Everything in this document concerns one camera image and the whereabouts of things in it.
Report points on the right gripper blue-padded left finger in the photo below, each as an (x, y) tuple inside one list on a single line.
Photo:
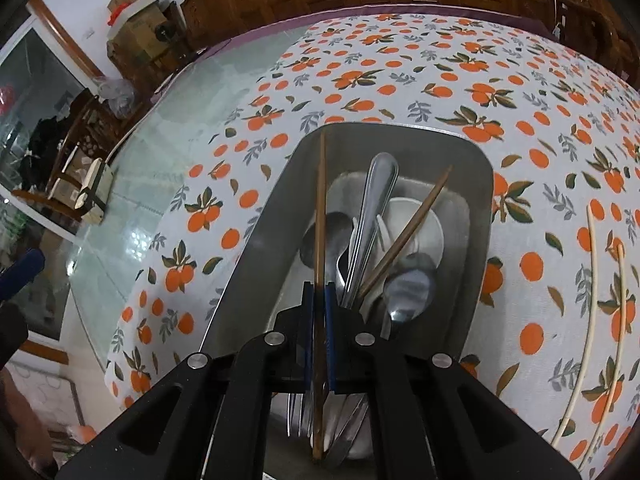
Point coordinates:
[(307, 332)]

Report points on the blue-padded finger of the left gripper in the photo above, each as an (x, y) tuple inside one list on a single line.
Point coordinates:
[(22, 272)]

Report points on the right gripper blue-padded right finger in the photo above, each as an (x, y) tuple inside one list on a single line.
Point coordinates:
[(330, 306)]

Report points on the large stainless steel spoon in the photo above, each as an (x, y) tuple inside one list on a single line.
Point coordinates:
[(338, 234)]

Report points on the small stainless steel spoon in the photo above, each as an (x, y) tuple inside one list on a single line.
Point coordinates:
[(407, 292)]

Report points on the stainless steel fork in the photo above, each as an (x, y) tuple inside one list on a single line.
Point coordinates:
[(380, 180)]

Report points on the person's left hand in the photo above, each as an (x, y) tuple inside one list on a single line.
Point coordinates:
[(31, 437)]

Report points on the small wooden chair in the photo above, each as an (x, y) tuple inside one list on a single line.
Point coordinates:
[(60, 152)]

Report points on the grey metal utensil tray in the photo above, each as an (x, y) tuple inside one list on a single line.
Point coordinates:
[(341, 326)]

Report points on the orange print tablecloth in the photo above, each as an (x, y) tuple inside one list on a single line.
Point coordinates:
[(555, 333)]

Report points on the stacked cardboard boxes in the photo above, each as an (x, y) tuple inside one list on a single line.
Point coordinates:
[(144, 40)]

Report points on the carved wooden armchair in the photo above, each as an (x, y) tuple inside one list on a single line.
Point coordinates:
[(594, 29)]

